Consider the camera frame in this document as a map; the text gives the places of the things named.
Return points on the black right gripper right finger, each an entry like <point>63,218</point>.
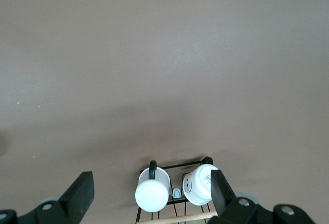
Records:
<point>231,203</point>

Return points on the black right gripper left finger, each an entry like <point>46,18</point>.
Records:
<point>74,198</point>

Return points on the white mug with face print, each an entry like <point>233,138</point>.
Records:
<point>199,185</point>

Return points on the small grey rack clip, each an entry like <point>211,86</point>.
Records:
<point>176,193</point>

